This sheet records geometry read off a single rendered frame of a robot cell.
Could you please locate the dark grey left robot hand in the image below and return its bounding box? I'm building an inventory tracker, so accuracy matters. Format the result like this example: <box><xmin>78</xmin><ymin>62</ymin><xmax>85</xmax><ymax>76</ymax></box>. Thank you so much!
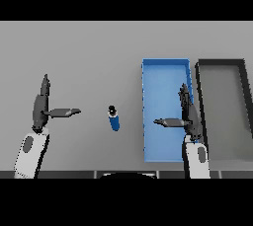
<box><xmin>32</xmin><ymin>73</ymin><xmax>82</xmax><ymax>135</ymax></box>

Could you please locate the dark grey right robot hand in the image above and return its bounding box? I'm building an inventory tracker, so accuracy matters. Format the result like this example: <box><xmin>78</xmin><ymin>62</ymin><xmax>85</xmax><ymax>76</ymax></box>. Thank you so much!
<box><xmin>152</xmin><ymin>83</ymin><xmax>204</xmax><ymax>143</ymax></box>

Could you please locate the blue bin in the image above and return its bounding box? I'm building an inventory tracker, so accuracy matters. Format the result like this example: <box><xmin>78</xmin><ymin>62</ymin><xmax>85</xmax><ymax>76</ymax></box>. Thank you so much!
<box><xmin>141</xmin><ymin>58</ymin><xmax>196</xmax><ymax>164</ymax></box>

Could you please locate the dark grey bin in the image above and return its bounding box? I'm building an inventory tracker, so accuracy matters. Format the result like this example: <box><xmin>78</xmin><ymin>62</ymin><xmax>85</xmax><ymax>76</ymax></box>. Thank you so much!
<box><xmin>195</xmin><ymin>58</ymin><xmax>253</xmax><ymax>163</ymax></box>

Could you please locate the blue pipe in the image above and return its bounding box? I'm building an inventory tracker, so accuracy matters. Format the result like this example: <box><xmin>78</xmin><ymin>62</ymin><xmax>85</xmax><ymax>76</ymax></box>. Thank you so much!
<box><xmin>107</xmin><ymin>105</ymin><xmax>122</xmax><ymax>132</ymax></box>

